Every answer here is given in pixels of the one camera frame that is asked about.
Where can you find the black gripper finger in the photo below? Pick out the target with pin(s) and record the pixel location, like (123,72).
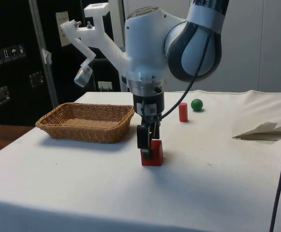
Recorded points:
(156,130)
(143,136)

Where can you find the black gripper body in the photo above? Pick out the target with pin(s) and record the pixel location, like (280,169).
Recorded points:
(152,100)

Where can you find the red cube block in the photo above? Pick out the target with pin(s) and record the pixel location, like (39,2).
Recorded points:
(157,154)

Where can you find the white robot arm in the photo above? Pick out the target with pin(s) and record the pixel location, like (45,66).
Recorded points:
(147,36)

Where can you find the red cylinder block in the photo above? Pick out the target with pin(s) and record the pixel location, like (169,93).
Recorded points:
(183,112)

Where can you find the wicker basket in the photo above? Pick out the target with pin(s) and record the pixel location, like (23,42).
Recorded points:
(87,126)

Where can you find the green ball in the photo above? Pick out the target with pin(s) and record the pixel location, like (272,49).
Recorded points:
(196,105)

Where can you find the black cabinet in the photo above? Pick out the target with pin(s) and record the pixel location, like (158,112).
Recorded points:
(12,79)

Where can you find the white printed bracket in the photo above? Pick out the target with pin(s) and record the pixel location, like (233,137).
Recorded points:
(106,43)

